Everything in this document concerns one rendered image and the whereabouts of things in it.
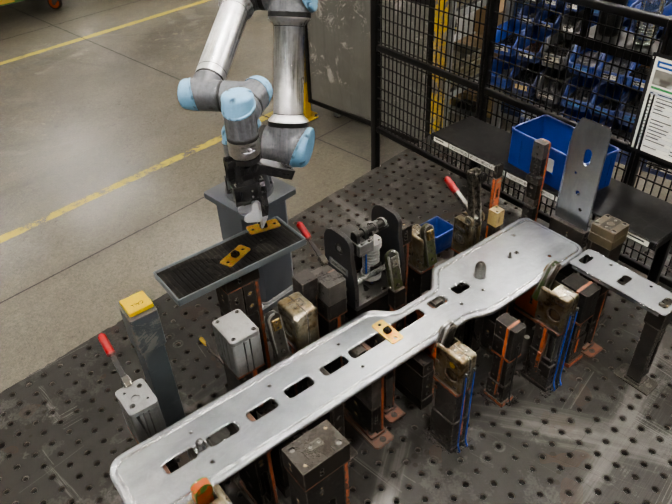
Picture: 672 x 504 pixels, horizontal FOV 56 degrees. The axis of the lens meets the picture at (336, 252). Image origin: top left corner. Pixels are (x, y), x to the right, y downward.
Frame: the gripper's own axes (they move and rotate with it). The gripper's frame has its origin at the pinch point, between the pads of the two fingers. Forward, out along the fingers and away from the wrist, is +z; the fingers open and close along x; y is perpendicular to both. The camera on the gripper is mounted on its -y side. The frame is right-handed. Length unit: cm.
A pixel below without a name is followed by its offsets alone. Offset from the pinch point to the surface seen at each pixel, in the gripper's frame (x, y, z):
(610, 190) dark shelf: 15, -111, 19
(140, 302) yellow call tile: 9.2, 35.0, 5.3
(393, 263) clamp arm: 17.2, -29.0, 13.8
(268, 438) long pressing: 47, 20, 21
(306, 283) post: 15.2, -4.4, 11.8
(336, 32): -243, -143, 49
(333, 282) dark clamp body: 16.3, -11.5, 13.6
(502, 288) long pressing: 33, -54, 21
